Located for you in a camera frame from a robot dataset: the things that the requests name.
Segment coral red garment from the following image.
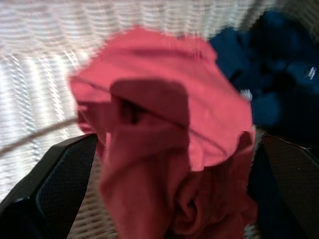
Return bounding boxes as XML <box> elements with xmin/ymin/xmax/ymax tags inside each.
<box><xmin>68</xmin><ymin>26</ymin><xmax>259</xmax><ymax>239</ymax></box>

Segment navy blue garment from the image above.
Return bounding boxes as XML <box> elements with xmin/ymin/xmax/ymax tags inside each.
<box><xmin>208</xmin><ymin>9</ymin><xmax>319</xmax><ymax>147</ymax></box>

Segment pale woven laundry basket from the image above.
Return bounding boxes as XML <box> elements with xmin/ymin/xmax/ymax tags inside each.
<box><xmin>0</xmin><ymin>0</ymin><xmax>319</xmax><ymax>239</ymax></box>

